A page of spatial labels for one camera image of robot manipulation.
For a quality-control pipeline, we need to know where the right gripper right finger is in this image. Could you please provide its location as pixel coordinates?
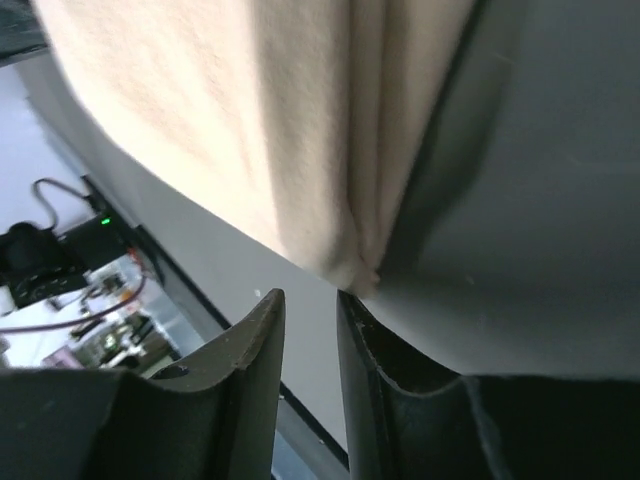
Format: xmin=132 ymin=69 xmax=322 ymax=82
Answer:
xmin=336 ymin=292 xmax=639 ymax=479

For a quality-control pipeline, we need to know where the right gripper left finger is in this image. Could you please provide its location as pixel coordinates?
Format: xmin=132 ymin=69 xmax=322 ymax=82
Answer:
xmin=1 ymin=289 xmax=285 ymax=479

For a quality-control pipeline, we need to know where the beige t shirt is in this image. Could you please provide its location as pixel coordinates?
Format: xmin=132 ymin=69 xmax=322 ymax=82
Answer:
xmin=34 ymin=1 xmax=472 ymax=296

